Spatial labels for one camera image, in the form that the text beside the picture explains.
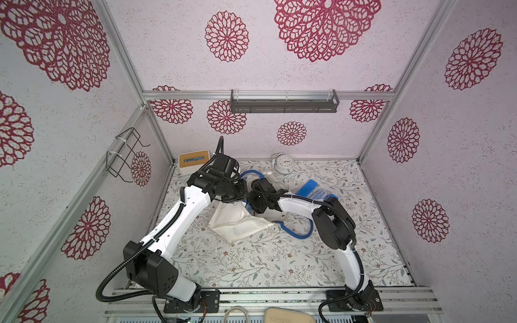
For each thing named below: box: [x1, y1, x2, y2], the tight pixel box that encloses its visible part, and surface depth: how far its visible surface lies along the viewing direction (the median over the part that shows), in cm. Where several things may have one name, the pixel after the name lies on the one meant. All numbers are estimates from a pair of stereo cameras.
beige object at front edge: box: [263, 306, 316, 323], surface depth 70 cm
